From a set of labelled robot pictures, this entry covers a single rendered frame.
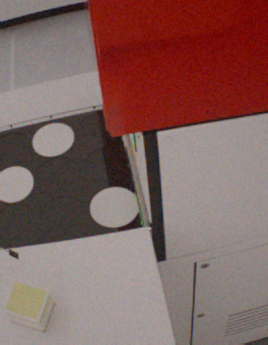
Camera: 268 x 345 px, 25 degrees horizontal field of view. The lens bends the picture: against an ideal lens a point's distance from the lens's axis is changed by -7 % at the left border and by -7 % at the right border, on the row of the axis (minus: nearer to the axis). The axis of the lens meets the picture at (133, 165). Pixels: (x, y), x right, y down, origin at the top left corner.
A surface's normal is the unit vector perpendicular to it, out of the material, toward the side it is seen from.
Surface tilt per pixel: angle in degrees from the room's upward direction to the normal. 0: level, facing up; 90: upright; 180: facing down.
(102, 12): 90
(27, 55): 0
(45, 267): 0
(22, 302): 0
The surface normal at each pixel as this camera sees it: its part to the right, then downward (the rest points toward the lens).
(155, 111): 0.18, 0.76
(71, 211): -0.08, -0.62
